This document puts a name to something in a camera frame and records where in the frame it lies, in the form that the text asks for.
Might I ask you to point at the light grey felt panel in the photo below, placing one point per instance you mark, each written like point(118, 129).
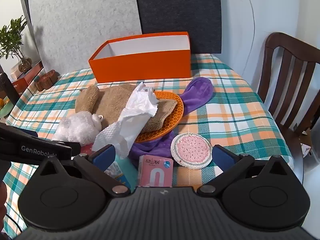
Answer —
point(82, 17)

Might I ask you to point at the white tissue paper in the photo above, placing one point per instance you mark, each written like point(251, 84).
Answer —
point(130, 120)

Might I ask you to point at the green plate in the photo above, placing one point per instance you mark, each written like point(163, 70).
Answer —
point(6, 110)

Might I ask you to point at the orange honeycomb silicone mat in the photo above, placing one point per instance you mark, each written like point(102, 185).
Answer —
point(172, 120)

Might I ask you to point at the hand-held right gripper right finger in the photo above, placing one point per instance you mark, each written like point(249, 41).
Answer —
point(221, 155)

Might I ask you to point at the dark grey felt panel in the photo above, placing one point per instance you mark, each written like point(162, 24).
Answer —
point(180, 10)

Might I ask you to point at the dark wooden chair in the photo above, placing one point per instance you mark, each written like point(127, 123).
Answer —
point(272, 40)

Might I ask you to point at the orange cardboard box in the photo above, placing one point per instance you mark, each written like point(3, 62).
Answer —
point(140, 67)

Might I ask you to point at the purple fleece cloth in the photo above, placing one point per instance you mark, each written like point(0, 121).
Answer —
point(197, 92)

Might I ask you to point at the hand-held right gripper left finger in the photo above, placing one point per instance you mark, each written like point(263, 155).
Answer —
point(103, 155)

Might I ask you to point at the brown carved wooden block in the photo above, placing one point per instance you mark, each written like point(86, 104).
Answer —
point(46, 80)

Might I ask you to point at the pink tissue packet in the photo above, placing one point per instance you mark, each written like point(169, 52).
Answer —
point(155, 172)

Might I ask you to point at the round pink white pad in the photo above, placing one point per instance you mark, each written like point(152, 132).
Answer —
point(192, 150)

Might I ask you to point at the plaid tablecloth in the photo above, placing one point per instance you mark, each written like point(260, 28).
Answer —
point(237, 105)

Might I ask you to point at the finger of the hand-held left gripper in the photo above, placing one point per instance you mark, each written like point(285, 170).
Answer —
point(75, 148)

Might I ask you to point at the blue wet wipes packet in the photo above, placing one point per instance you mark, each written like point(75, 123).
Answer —
point(122, 173)

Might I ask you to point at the red box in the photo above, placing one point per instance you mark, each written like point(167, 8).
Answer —
point(25, 81)

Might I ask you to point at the orange fruit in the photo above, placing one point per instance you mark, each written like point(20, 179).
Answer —
point(2, 103)

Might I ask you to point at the brown loofah sponge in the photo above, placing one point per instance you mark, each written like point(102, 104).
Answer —
point(90, 97)

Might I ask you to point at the black bottle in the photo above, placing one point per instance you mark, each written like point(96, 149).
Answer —
point(7, 87)

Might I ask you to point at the potted plant in glass vase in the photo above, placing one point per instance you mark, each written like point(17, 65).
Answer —
point(12, 35)

